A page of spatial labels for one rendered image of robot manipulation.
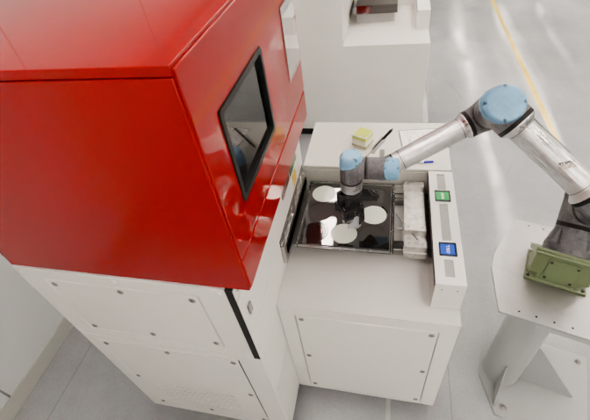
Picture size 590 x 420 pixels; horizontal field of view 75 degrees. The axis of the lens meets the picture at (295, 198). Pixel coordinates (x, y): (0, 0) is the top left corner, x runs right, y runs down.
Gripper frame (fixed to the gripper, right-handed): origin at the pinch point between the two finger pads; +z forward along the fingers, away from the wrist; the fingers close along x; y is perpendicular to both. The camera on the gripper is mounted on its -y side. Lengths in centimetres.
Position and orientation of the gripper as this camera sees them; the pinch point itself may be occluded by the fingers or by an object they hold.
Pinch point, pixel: (356, 225)
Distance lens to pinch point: 151.8
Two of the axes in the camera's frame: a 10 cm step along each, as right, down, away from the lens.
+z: 1.2, 7.2, 6.9
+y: -9.0, 3.7, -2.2
